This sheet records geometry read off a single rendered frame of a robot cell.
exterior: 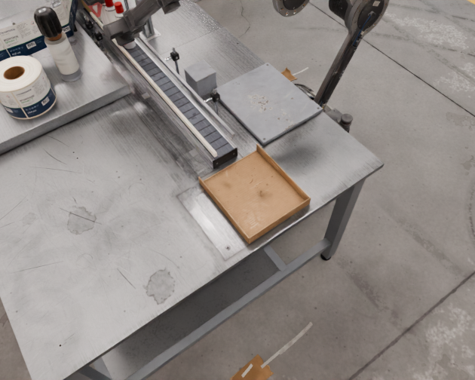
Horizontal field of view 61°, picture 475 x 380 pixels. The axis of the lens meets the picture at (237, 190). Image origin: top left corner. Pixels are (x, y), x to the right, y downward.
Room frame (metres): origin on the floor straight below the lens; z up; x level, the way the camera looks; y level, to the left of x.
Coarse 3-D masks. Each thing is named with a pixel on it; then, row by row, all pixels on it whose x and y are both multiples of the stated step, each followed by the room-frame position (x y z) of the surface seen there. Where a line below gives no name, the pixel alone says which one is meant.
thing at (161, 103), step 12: (84, 12) 1.86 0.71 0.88; (96, 24) 1.76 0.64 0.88; (144, 48) 1.56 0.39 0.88; (132, 72) 1.44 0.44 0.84; (144, 84) 1.34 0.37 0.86; (156, 96) 1.25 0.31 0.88; (168, 108) 1.17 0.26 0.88; (180, 120) 1.10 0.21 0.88; (192, 144) 1.02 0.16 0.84; (204, 156) 0.95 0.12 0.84; (228, 156) 0.93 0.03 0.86
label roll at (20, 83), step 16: (0, 64) 1.30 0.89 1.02; (16, 64) 1.30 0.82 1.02; (32, 64) 1.29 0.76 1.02; (0, 80) 1.21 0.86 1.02; (16, 80) 1.21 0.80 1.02; (32, 80) 1.20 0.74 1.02; (48, 80) 1.28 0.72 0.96; (0, 96) 1.16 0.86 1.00; (16, 96) 1.15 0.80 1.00; (32, 96) 1.17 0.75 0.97; (48, 96) 1.22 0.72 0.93; (16, 112) 1.15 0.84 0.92; (32, 112) 1.16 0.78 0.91
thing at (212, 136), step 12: (144, 60) 1.47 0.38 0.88; (156, 72) 1.39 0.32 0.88; (168, 84) 1.31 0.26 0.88; (168, 96) 1.24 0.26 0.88; (180, 96) 1.24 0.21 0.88; (180, 108) 1.17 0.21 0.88; (192, 108) 1.16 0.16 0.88; (192, 120) 1.10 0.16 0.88; (204, 120) 1.10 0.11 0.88; (204, 132) 1.03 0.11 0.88; (216, 132) 1.03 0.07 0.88; (216, 144) 0.97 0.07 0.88; (228, 144) 0.97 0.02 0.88; (216, 156) 0.91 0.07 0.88
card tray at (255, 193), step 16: (256, 144) 0.97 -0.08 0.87; (240, 160) 0.93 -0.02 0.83; (256, 160) 0.92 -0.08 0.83; (272, 160) 0.89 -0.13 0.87; (224, 176) 0.86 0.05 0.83; (240, 176) 0.85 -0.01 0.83; (256, 176) 0.85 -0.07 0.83; (272, 176) 0.85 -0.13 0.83; (288, 176) 0.82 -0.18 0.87; (208, 192) 0.78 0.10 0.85; (224, 192) 0.79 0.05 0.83; (240, 192) 0.78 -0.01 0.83; (256, 192) 0.78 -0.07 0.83; (272, 192) 0.78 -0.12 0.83; (288, 192) 0.77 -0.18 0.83; (304, 192) 0.75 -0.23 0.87; (224, 208) 0.70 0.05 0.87; (240, 208) 0.72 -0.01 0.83; (256, 208) 0.72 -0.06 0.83; (272, 208) 0.71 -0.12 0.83; (288, 208) 0.71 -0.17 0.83; (240, 224) 0.66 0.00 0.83; (256, 224) 0.65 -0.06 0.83; (272, 224) 0.64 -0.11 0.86
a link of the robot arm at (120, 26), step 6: (108, 24) 1.41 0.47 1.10; (114, 24) 1.40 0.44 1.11; (120, 24) 1.41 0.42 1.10; (126, 24) 1.42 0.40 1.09; (108, 30) 1.38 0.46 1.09; (114, 30) 1.38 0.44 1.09; (120, 30) 1.39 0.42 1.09; (126, 30) 1.40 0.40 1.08; (138, 30) 1.38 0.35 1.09; (108, 36) 1.39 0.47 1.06; (114, 36) 1.39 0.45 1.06
